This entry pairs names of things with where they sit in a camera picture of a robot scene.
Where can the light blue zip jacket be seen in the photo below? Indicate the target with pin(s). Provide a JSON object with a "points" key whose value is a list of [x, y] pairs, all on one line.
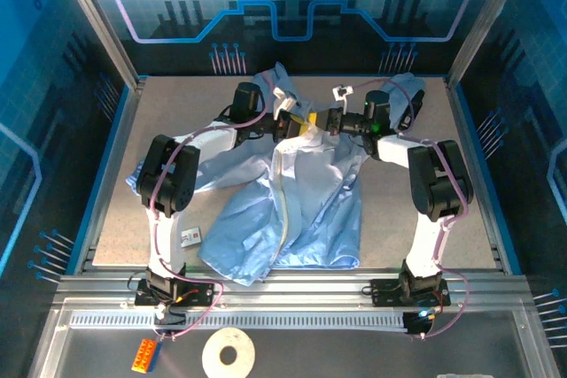
{"points": [[310, 201]]}

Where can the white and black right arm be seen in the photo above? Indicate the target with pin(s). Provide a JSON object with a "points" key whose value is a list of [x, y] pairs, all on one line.
{"points": [[438, 183]]}

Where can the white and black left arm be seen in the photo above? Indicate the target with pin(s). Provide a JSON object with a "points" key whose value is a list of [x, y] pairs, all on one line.
{"points": [[168, 179]]}

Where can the black stapler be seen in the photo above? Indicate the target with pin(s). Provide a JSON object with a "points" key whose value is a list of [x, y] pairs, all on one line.
{"points": [[416, 105]]}

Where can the small white card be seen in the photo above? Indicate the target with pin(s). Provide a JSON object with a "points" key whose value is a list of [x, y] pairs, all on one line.
{"points": [[191, 237]]}

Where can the black controller board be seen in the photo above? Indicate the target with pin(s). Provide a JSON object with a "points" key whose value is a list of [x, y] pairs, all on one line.
{"points": [[418, 322], [170, 318]]}

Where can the white tape roll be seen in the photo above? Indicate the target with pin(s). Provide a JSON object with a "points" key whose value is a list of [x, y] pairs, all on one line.
{"points": [[212, 351]]}

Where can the orange and blue toy brick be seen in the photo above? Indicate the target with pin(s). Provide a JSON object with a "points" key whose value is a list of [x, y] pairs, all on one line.
{"points": [[144, 353]]}

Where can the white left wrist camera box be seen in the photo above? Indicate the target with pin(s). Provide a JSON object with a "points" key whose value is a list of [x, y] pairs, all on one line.
{"points": [[283, 97]]}

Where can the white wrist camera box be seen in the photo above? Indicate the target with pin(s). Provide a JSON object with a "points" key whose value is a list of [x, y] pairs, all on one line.
{"points": [[342, 91], [283, 97]]}

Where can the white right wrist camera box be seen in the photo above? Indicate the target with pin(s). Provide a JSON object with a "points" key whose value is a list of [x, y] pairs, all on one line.
{"points": [[342, 91]]}

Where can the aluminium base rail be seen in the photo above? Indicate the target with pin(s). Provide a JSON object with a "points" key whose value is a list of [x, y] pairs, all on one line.
{"points": [[292, 294]]}

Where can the aluminium frame post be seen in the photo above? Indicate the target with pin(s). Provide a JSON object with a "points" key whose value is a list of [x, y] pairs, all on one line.
{"points": [[97, 19], [487, 19]]}

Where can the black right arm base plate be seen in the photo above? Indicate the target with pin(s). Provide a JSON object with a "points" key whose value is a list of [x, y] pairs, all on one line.
{"points": [[385, 294]]}

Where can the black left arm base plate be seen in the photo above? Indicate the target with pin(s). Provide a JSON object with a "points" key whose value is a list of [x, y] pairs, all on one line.
{"points": [[199, 291]]}

